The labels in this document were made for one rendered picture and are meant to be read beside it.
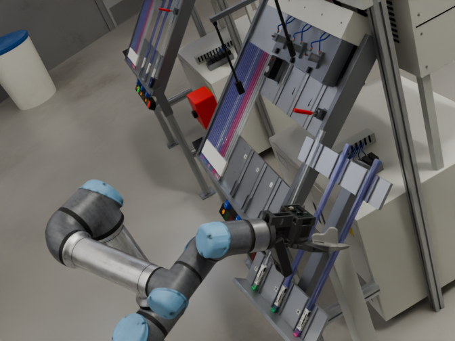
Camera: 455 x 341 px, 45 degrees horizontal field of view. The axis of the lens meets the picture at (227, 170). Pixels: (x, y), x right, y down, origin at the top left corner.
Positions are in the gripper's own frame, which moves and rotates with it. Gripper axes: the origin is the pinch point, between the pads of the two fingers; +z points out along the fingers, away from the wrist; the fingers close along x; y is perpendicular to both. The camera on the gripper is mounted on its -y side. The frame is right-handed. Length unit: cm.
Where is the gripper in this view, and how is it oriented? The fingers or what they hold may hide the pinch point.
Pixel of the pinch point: (329, 233)
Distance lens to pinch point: 138.3
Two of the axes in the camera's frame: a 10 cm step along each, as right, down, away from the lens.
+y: 1.5, -9.2, -3.5
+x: -4.7, -3.8, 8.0
